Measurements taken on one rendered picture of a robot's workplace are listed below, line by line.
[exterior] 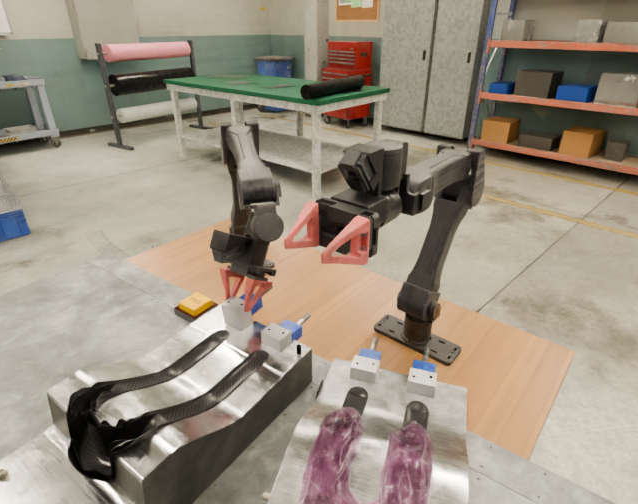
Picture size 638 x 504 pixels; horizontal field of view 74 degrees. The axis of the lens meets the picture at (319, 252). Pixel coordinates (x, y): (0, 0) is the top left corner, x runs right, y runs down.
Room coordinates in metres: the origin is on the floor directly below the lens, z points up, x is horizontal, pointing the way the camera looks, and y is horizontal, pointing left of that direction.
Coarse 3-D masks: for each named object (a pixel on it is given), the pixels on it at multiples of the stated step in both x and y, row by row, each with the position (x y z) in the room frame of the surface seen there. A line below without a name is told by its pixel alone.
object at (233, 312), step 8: (232, 296) 0.75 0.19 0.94; (240, 296) 0.77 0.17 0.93; (224, 304) 0.72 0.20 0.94; (232, 304) 0.72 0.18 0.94; (240, 304) 0.72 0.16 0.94; (256, 304) 0.75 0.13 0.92; (224, 312) 0.72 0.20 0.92; (232, 312) 0.71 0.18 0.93; (240, 312) 0.70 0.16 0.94; (248, 312) 0.72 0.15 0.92; (224, 320) 0.73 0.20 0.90; (232, 320) 0.71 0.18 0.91; (240, 320) 0.70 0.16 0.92; (248, 320) 0.72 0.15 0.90; (240, 328) 0.70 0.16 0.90
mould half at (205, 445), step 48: (192, 336) 0.69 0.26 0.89; (240, 336) 0.68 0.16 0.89; (192, 384) 0.56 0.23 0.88; (288, 384) 0.58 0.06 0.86; (48, 432) 0.47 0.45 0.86; (192, 432) 0.43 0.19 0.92; (240, 432) 0.48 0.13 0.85; (0, 480) 0.39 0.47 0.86; (48, 480) 0.39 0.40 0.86; (96, 480) 0.39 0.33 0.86; (144, 480) 0.35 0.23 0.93; (192, 480) 0.40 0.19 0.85
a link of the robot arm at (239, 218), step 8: (232, 160) 1.04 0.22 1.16; (232, 168) 1.05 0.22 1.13; (232, 176) 1.06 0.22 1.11; (232, 184) 1.08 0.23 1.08; (232, 192) 1.10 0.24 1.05; (232, 208) 1.13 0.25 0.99; (232, 216) 1.12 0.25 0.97; (240, 216) 1.10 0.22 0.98; (248, 216) 1.11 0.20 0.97; (232, 224) 1.12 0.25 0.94; (240, 224) 1.11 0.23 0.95; (240, 232) 1.11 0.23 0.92
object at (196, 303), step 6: (192, 294) 0.91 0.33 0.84; (198, 294) 0.91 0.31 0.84; (186, 300) 0.89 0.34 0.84; (192, 300) 0.89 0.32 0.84; (198, 300) 0.89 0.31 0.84; (204, 300) 0.89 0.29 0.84; (210, 300) 0.89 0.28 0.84; (180, 306) 0.88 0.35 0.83; (186, 306) 0.86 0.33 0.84; (192, 306) 0.86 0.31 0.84; (198, 306) 0.86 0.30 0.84; (204, 306) 0.87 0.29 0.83; (192, 312) 0.85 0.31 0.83; (198, 312) 0.86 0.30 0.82
